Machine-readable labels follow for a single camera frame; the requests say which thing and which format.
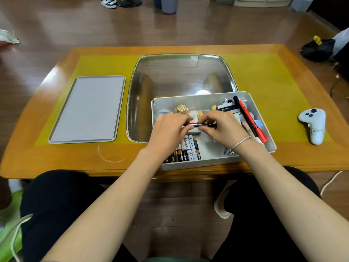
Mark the person's left hand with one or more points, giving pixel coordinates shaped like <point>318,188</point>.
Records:
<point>163,133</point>

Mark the person's right hand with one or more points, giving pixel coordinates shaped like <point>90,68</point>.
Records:
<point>227,130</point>

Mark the person's right thumb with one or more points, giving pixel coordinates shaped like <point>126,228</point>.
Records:
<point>210,128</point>

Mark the person's left thumb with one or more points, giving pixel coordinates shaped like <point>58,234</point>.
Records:
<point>187,130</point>

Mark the black pen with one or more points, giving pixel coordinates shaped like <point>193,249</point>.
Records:
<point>198,124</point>

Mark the person's right forearm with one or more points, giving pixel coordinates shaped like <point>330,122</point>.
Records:
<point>289,204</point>

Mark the person's left forearm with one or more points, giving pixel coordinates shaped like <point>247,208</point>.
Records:
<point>109,212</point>

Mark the dark grey marker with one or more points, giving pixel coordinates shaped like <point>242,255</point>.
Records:
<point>195,133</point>

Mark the small brown figurine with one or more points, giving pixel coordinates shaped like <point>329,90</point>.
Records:
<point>213,107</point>
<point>200,115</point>

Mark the row of batteries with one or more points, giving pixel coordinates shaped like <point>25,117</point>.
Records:
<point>188,151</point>

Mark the gold round ornament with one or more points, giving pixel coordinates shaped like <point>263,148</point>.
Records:
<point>181,109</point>

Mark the white storage box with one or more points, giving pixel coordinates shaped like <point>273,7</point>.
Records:
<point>212,152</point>

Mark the black box with white label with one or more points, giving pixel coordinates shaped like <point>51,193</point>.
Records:
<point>226,108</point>

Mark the light blue round container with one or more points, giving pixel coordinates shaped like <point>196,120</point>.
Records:
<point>162,112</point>

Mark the small black white figurine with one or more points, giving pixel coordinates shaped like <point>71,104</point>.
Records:
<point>227,100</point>

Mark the red marker pen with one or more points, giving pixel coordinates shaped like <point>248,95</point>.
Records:
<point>249,118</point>

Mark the yellow table mat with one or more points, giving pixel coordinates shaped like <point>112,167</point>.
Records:
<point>272,87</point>

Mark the white slipper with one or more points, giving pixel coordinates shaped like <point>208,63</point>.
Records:
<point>221,204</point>

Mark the grey rectangular tray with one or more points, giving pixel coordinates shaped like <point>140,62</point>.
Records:
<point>88,109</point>

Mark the person's right leg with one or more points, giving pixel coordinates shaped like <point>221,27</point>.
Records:
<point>253,223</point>

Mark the person's leg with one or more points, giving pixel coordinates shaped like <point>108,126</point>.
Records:
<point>253,223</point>
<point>60,204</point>

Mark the white game controller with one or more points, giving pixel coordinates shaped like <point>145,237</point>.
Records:
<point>316,124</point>

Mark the grey bin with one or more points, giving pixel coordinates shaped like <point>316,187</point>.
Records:
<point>169,4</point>

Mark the black bag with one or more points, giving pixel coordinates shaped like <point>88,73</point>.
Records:
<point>317,50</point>

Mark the white cabinet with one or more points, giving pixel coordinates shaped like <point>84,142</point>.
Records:
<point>263,1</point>

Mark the black fan base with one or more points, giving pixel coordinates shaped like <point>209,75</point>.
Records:
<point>129,2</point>

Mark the person's left leg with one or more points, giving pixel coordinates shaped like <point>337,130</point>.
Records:
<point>60,204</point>

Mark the white sneakers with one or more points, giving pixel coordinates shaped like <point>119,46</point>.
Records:
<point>108,2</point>

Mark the white cloth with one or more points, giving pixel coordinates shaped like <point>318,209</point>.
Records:
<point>342,40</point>

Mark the green cushion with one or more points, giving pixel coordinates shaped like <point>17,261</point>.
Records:
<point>9,215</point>

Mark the white crumpled object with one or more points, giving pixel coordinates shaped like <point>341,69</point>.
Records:
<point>8,36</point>

